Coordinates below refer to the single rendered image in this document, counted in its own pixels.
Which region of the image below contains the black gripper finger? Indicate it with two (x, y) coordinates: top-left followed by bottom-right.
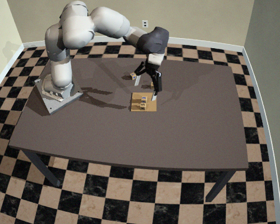
(149, 70), (162, 101)
(134, 61), (148, 86)

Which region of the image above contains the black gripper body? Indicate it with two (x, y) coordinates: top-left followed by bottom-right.
(145, 59), (159, 75)

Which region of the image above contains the tan square mat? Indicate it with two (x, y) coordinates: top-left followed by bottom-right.
(131, 92), (156, 112)

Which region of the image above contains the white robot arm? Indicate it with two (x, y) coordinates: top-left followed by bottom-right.
(41, 1), (169, 102)

